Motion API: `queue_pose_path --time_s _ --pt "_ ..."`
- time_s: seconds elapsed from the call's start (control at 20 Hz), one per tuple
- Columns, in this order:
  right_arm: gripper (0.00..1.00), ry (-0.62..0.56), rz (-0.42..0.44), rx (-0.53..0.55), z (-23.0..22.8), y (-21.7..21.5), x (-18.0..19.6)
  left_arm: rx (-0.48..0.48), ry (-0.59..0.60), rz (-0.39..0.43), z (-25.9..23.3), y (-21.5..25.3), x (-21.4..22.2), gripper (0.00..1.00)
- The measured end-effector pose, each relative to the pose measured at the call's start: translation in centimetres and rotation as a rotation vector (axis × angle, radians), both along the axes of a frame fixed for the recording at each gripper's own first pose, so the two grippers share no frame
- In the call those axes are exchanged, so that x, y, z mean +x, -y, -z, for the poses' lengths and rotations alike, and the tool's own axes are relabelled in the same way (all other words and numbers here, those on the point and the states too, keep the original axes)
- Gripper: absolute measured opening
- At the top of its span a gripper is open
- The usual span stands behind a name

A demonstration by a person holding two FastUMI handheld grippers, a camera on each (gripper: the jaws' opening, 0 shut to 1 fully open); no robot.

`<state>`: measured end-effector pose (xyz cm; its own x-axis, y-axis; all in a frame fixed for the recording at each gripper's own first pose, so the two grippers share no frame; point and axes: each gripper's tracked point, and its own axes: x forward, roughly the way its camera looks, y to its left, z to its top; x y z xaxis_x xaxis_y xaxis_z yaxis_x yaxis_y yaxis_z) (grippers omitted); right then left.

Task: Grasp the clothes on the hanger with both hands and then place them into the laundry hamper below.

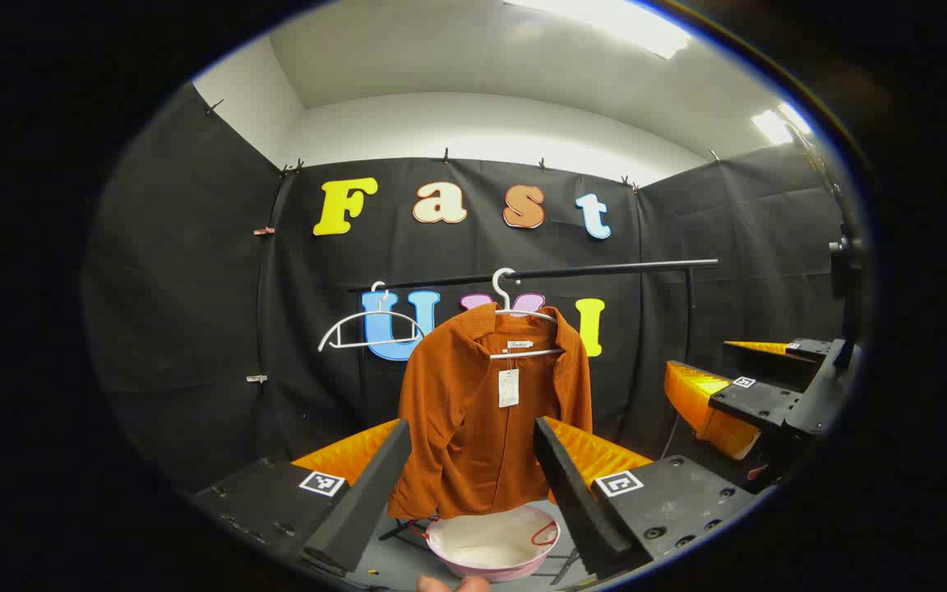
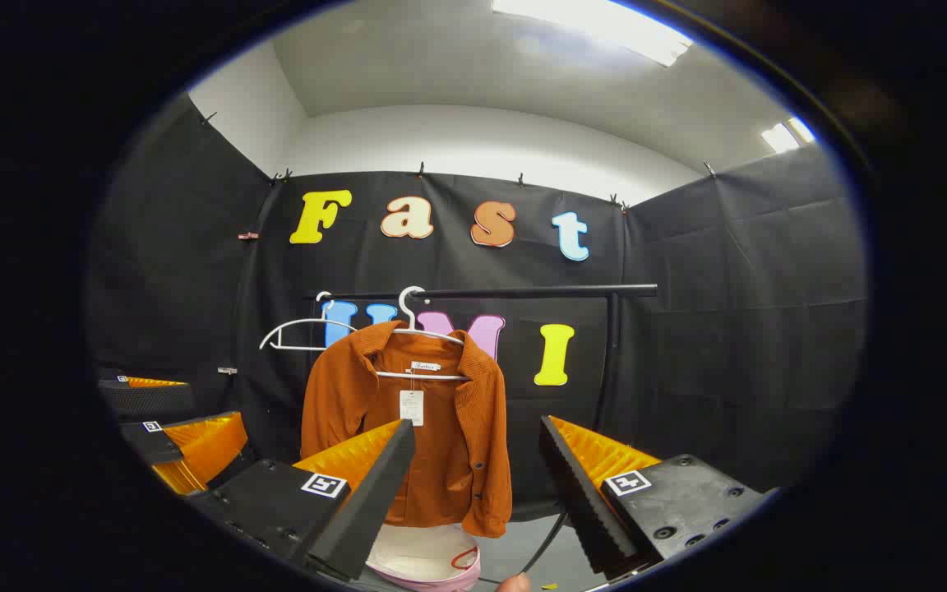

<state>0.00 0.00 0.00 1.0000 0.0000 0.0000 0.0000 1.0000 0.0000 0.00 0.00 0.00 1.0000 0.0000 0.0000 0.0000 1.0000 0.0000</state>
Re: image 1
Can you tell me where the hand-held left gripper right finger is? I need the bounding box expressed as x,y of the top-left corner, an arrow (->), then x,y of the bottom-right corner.
533,416 -> 760,580

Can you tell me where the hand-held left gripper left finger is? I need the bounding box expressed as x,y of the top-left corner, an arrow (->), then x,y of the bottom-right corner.
192,418 -> 413,576

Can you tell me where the pink and white laundry hamper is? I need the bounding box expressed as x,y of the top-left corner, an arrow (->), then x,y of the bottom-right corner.
424,503 -> 562,583

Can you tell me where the orange ribbed jacket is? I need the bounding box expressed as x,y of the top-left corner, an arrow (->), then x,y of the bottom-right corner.
387,303 -> 595,520

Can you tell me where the small white hanger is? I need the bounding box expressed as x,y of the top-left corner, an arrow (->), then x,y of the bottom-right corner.
317,281 -> 427,353

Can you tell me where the black clothes rack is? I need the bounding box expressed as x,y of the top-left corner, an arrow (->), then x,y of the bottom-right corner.
348,258 -> 719,586

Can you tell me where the white hanger with bar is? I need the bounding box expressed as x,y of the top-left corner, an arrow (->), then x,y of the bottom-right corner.
488,267 -> 566,360

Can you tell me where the small ceiling light panel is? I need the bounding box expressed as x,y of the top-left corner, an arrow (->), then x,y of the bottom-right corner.
751,102 -> 814,146

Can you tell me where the black backdrop cloth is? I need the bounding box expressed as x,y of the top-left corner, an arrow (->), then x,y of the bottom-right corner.
83,82 -> 852,527

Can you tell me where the large ceiling light panel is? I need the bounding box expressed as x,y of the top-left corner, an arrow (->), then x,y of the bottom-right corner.
505,0 -> 692,60

